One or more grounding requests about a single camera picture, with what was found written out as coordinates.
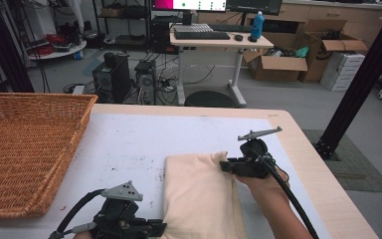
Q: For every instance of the white power box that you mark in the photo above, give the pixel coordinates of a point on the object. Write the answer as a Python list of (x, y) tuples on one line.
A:
[(79, 89)]

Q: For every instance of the person's left hand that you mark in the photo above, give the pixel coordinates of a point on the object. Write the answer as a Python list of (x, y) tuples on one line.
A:
[(83, 235)]

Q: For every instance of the grey floor mat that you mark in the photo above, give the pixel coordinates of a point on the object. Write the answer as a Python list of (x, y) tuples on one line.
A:
[(361, 169)]

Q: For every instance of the black keyboard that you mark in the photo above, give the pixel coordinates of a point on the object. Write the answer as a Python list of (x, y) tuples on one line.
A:
[(202, 35), (232, 28)]

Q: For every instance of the round white table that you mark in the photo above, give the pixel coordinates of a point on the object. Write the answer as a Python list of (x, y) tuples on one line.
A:
[(61, 53)]

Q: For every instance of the blue bottle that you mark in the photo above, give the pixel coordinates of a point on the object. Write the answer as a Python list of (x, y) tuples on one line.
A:
[(257, 26)]

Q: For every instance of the black computer mouse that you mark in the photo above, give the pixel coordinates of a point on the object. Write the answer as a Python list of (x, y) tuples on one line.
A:
[(238, 38)]

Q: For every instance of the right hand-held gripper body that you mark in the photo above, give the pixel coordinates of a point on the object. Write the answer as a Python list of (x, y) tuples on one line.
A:
[(253, 162)]

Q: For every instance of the black round stool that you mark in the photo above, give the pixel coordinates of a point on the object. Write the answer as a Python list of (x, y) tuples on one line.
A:
[(210, 99)]

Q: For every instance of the white-legged wooden desk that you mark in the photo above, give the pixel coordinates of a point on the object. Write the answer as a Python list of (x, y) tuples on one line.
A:
[(222, 43)]

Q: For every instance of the woven wicker basket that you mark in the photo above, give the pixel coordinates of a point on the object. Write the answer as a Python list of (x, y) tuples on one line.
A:
[(23, 156)]

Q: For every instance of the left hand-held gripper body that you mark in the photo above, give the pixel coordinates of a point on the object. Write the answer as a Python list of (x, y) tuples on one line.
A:
[(119, 219)]

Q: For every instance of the lit computer monitor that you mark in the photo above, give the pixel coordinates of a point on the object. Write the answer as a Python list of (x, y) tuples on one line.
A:
[(192, 4)]

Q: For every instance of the dark computer monitor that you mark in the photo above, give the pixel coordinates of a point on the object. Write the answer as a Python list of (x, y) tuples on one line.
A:
[(255, 6)]

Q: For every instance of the small black disc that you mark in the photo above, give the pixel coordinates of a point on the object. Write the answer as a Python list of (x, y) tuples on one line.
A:
[(252, 39)]

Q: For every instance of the white table mat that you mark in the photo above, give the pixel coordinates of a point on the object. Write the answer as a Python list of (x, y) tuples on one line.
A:
[(129, 142)]

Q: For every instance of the stack of white boxes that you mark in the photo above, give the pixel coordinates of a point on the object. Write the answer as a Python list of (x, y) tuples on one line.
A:
[(343, 71)]

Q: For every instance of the black metal frame post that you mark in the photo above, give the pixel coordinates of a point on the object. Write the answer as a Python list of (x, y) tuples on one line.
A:
[(354, 93)]

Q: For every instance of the black metal shelf rack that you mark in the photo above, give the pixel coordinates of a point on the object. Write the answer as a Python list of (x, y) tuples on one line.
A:
[(122, 40)]

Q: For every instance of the low open cardboard box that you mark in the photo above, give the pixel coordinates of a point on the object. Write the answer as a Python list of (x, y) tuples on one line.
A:
[(275, 69)]

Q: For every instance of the person's right hand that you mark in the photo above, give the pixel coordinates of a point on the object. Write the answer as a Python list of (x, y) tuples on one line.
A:
[(265, 186)]

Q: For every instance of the large black computer tower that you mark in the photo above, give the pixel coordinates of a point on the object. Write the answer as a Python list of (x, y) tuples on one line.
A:
[(111, 79)]

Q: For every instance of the white keyboard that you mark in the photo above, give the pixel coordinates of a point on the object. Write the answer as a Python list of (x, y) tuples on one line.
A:
[(192, 27)]

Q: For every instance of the small grey computer tower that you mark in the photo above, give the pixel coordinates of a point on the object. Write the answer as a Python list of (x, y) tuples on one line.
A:
[(146, 83)]

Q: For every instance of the black computer under desk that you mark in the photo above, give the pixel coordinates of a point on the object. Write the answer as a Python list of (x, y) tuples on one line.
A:
[(160, 35)]

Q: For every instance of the peach cartoon print shirt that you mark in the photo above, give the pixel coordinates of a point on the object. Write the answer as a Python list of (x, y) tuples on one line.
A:
[(199, 195)]

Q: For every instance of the tall open cardboard box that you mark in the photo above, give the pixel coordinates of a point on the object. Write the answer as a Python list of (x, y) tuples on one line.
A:
[(313, 59)]

